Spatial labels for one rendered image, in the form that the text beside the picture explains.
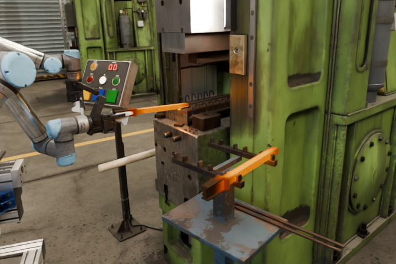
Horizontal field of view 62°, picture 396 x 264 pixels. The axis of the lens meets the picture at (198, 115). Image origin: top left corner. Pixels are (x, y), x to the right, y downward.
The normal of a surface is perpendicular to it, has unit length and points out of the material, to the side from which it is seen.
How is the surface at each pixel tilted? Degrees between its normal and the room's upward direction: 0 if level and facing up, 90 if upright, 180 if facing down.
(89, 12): 89
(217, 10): 90
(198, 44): 90
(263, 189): 90
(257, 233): 0
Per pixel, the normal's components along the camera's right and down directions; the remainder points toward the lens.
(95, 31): 0.42, 0.22
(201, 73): 0.63, 0.20
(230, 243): -0.02, -0.96
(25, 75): 0.89, 0.02
